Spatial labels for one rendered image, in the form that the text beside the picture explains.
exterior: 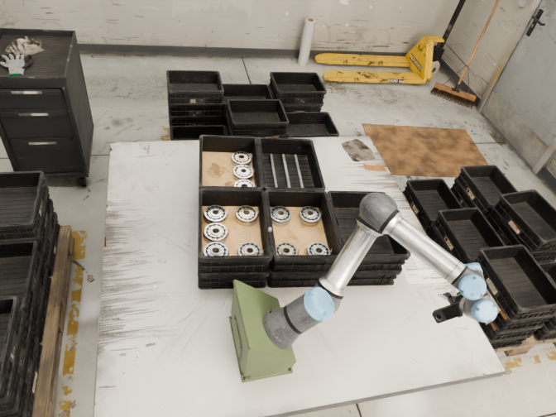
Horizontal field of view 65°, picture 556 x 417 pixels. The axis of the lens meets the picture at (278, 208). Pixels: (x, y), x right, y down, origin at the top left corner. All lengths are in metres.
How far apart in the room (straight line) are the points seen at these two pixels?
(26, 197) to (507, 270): 2.71
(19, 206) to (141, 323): 1.12
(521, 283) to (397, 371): 1.15
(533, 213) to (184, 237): 2.25
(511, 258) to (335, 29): 3.33
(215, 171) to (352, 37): 3.47
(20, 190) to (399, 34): 4.35
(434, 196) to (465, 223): 0.38
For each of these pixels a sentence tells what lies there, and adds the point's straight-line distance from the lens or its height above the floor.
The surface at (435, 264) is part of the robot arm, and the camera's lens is 1.47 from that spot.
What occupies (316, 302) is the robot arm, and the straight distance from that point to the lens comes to 1.54.
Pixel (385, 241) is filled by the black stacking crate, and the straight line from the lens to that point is 2.10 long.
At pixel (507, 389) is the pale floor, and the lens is 3.01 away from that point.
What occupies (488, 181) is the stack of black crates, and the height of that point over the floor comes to 0.38.
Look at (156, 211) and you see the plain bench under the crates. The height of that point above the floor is 0.70.
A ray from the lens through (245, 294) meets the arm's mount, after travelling 1.63.
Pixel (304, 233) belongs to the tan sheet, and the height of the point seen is 0.83.
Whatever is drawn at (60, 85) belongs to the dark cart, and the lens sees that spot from 2.90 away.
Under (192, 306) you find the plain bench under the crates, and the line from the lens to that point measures 1.88.
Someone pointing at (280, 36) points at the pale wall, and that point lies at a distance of 5.12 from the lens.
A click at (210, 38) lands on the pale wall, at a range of 5.00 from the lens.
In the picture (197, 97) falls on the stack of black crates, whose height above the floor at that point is 0.54.
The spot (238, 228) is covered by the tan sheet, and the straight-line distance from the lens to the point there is 1.97.
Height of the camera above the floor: 2.31
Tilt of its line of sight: 45 degrees down
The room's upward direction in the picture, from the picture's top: 11 degrees clockwise
